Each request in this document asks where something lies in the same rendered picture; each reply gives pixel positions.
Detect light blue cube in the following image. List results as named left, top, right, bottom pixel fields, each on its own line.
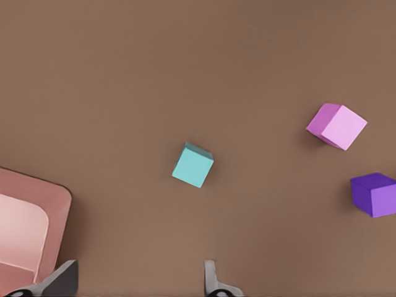
left=171, top=141, right=215, bottom=189

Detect pink tray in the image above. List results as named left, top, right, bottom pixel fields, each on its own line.
left=0, top=166, right=73, bottom=285

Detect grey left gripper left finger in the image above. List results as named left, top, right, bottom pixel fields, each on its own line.
left=6, top=259, right=79, bottom=297

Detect purple cube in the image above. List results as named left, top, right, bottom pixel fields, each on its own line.
left=350, top=172, right=396, bottom=218

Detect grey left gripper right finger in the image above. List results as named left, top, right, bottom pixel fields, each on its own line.
left=204, top=259, right=245, bottom=297

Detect pink cube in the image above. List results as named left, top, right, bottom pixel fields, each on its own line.
left=306, top=103, right=369, bottom=152

